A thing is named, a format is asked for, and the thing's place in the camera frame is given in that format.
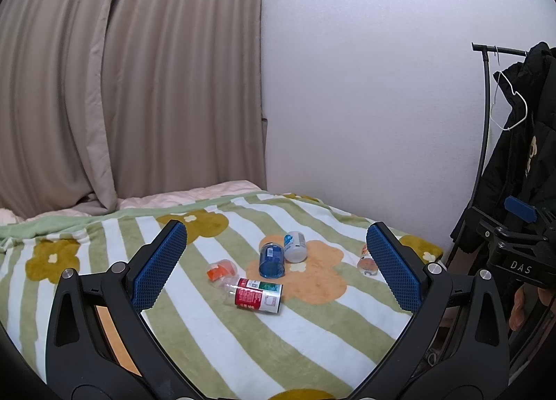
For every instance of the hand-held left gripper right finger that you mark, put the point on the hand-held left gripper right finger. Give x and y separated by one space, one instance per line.
394 272

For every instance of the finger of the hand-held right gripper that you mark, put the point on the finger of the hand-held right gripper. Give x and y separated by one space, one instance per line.
520 209

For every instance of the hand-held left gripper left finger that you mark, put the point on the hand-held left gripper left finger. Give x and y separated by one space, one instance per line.
158 267

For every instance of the clear cup with orange print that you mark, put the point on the clear cup with orange print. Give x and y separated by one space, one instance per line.
221 271

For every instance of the white cup with blue label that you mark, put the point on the white cup with blue label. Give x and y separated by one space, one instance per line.
295 246

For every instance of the clear blue plastic cup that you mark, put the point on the clear blue plastic cup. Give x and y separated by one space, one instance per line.
271 260

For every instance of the person's right hand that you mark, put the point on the person's right hand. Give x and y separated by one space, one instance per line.
517 309

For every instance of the small clear bottle orange label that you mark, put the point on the small clear bottle orange label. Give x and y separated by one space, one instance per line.
367 262

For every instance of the black padded jacket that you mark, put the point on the black padded jacket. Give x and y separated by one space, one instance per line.
521 165

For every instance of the pale pink duvet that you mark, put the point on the pale pink duvet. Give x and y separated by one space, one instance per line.
208 191

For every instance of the black metal clothes rack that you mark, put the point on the black metal clothes rack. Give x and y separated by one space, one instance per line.
486 122

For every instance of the clear bottle with red label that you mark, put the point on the clear bottle with red label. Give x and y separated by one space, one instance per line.
255 294

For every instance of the striped flower print blanket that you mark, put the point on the striped flower print blanket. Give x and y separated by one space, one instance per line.
304 339

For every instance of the beige curtain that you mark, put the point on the beige curtain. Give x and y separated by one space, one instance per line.
130 79

